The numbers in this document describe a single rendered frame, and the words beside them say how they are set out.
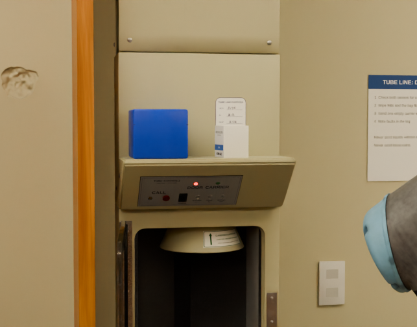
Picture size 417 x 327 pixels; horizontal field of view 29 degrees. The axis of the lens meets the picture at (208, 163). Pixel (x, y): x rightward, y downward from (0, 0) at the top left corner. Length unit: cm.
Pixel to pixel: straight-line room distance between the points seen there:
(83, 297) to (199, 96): 44
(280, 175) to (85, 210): 37
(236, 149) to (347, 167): 66
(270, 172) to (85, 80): 38
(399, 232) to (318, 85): 110
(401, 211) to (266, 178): 53
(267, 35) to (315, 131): 53
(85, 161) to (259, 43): 42
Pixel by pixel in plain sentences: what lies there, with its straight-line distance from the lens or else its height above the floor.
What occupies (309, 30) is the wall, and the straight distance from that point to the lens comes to 211.
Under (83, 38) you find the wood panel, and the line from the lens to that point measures 148.
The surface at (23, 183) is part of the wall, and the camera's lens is 200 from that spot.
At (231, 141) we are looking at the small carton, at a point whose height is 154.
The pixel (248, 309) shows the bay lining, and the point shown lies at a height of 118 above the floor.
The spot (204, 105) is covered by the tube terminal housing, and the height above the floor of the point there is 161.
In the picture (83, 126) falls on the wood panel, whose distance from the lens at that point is 148.
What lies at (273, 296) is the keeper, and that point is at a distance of 166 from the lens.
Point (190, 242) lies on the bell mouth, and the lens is 163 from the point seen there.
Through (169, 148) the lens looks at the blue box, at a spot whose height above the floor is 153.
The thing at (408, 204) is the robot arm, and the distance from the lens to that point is 105.
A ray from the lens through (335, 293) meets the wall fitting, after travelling 216.
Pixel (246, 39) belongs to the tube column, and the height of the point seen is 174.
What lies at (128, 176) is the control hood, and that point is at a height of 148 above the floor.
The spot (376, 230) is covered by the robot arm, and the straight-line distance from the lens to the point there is 106.
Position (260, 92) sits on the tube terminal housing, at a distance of 162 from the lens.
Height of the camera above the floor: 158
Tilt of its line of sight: 3 degrees down
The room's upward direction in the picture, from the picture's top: straight up
